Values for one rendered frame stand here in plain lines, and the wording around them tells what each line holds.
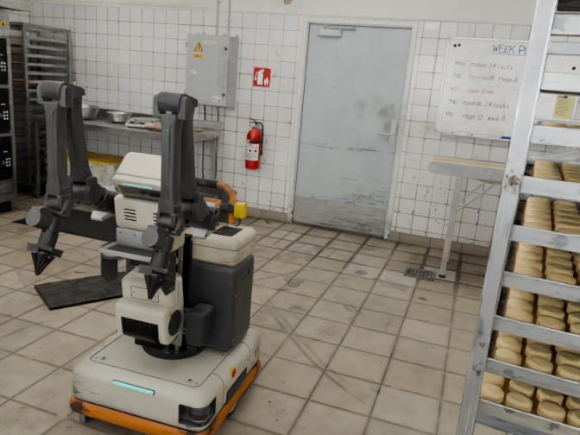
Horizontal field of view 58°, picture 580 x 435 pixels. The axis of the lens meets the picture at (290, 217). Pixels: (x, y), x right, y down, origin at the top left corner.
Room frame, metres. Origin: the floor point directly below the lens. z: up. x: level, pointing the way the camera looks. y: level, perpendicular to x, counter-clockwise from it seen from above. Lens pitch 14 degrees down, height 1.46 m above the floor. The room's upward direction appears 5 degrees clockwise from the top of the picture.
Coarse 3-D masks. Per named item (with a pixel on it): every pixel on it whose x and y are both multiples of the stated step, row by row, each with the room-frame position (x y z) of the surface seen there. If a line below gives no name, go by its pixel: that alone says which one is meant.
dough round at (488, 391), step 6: (486, 384) 1.00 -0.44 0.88; (492, 384) 1.00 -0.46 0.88; (486, 390) 0.97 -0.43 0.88; (492, 390) 0.97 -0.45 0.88; (498, 390) 0.98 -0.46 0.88; (480, 396) 0.97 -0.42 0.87; (486, 396) 0.96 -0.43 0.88; (492, 396) 0.96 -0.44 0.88; (498, 396) 0.96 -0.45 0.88; (498, 402) 0.96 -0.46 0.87
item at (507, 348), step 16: (496, 336) 1.09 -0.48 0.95; (512, 336) 1.06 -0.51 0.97; (496, 352) 0.97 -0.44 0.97; (512, 352) 0.97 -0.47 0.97; (528, 352) 1.00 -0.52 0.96; (544, 352) 0.99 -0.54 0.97; (560, 352) 0.99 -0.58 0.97; (576, 352) 1.01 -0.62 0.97; (528, 368) 0.94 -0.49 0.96; (544, 368) 0.92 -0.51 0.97; (560, 368) 0.93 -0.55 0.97; (576, 368) 0.93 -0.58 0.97
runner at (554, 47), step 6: (552, 42) 1.31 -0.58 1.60; (558, 42) 1.31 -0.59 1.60; (564, 42) 1.30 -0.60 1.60; (570, 42) 1.30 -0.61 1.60; (576, 42) 1.29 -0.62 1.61; (552, 48) 1.31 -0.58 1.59; (558, 48) 1.31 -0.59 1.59; (564, 48) 1.30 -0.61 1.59; (570, 48) 1.30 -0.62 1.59; (576, 48) 1.29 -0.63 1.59; (552, 54) 1.31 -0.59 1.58; (558, 54) 1.30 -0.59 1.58; (564, 54) 1.29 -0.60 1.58; (570, 54) 1.28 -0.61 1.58; (576, 54) 1.27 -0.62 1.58
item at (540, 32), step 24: (552, 0) 0.91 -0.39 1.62; (528, 48) 0.92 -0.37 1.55; (528, 72) 0.92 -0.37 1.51; (528, 96) 0.91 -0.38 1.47; (528, 120) 0.91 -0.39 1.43; (528, 144) 0.91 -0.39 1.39; (504, 192) 0.92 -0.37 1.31; (504, 216) 0.91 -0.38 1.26; (504, 240) 0.91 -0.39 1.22; (504, 264) 0.91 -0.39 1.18; (480, 312) 0.92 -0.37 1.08; (480, 336) 0.91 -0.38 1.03; (480, 360) 0.91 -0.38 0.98; (480, 384) 0.91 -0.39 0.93; (456, 432) 0.92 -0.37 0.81
